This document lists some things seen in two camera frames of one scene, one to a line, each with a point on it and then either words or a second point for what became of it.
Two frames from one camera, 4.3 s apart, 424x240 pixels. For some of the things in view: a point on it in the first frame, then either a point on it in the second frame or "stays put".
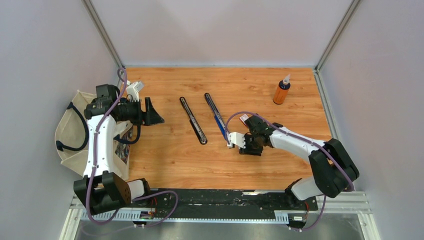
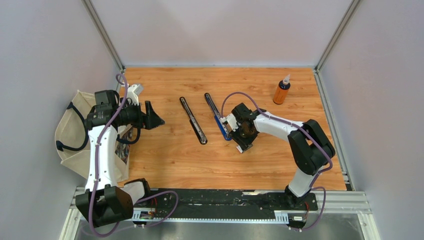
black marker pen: x=194 y=124 stays put
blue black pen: x=218 y=119 stays put
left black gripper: x=150 y=117 stays put
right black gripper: x=248 y=151 → x=243 y=143
